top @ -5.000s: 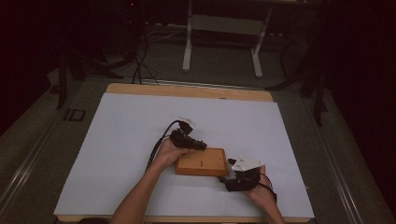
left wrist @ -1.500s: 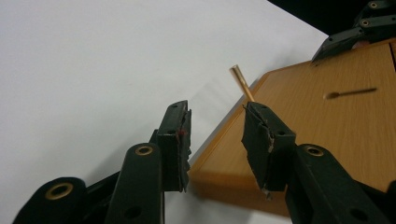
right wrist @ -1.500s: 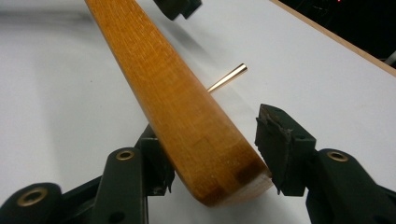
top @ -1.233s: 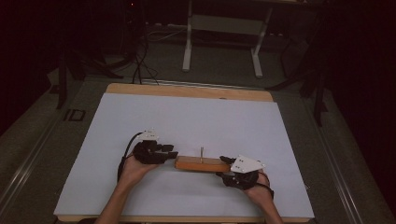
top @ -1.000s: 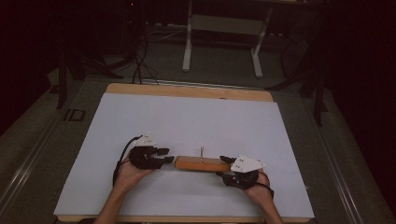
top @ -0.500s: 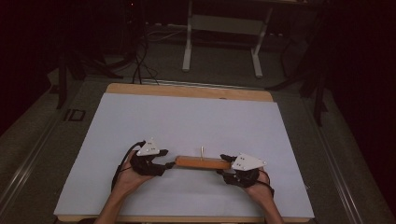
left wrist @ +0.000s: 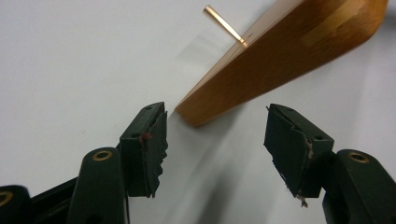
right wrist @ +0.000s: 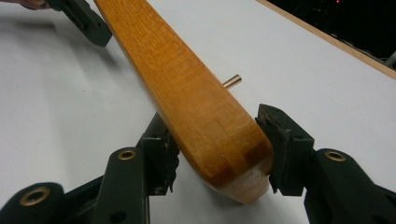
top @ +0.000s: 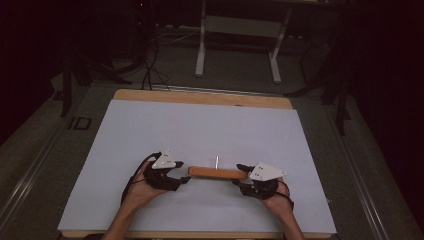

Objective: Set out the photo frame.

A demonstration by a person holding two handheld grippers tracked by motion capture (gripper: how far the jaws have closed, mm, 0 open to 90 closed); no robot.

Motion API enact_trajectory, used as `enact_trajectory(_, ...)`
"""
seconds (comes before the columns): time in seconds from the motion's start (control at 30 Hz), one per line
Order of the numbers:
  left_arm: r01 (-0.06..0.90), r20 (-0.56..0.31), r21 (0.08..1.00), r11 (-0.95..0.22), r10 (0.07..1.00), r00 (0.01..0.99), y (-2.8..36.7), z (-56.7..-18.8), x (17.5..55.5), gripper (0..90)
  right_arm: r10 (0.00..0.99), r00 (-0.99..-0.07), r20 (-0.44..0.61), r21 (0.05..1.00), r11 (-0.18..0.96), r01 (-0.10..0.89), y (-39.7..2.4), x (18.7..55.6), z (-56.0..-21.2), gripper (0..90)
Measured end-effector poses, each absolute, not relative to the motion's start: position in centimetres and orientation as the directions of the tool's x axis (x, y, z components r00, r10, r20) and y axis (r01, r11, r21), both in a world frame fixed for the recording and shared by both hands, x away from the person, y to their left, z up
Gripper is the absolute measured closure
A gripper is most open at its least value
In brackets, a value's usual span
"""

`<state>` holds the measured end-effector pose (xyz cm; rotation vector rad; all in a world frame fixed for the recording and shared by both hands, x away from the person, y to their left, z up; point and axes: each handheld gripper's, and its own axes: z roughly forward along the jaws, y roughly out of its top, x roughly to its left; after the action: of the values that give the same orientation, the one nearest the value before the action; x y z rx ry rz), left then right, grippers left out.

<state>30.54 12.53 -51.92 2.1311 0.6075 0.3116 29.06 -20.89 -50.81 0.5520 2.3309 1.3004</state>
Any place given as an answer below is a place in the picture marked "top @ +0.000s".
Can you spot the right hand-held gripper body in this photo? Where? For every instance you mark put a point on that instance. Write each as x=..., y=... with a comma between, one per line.
x=266, y=173

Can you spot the black rectangular floor bracket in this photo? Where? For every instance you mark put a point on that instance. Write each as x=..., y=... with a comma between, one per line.
x=80, y=123

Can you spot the person's right hand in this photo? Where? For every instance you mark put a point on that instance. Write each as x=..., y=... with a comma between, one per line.
x=280, y=204

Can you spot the black metal stand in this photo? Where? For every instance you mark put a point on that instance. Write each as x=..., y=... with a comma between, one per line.
x=340, y=100
x=66, y=86

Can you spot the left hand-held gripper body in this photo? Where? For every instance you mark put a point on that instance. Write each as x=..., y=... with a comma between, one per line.
x=163, y=163

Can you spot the wooden table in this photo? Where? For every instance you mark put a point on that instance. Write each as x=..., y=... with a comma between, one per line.
x=200, y=98

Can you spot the white metal table frame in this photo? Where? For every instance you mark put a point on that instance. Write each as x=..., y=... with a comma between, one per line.
x=200, y=50

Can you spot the aluminium floor rail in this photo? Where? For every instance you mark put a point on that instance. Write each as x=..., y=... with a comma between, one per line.
x=26, y=183
x=360, y=186

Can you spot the person's left hand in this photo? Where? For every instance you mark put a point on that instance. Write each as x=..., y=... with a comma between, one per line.
x=140, y=191

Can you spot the white table mat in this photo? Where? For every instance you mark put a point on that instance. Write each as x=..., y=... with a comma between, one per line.
x=200, y=133

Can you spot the thin silver metal rod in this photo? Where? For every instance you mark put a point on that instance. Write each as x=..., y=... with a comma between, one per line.
x=217, y=162

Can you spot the wooden rolling stick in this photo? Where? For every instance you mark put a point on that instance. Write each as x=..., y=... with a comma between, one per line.
x=216, y=173

